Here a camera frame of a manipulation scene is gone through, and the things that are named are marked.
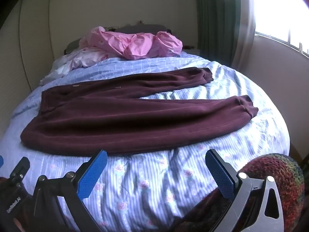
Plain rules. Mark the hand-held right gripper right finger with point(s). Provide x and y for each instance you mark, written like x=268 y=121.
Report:
x=222 y=174

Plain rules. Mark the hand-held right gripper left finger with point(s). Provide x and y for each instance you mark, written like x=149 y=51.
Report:
x=93 y=175

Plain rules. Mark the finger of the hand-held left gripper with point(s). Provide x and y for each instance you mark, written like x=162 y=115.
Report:
x=21 y=169
x=1 y=161

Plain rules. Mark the maroon pants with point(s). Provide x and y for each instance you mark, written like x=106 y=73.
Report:
x=120 y=120

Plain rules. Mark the blue striped floral bed sheet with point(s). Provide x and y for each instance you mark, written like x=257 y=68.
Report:
x=144 y=186

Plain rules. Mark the multicolour knitted sweater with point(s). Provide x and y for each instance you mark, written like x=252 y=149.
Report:
x=287 y=174

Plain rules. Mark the cream wardrobe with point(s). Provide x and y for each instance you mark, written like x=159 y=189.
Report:
x=24 y=53

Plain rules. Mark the pale pink floral pillow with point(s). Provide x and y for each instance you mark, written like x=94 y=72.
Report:
x=79 y=58

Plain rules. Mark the pink crumpled duvet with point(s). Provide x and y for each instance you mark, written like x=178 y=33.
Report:
x=140 y=44

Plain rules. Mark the green curtain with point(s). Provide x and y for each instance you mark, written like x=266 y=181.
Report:
x=214 y=17

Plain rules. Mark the white sheer curtain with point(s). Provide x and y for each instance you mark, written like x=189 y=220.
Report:
x=243 y=17

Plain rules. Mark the window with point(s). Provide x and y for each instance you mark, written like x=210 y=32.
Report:
x=277 y=9

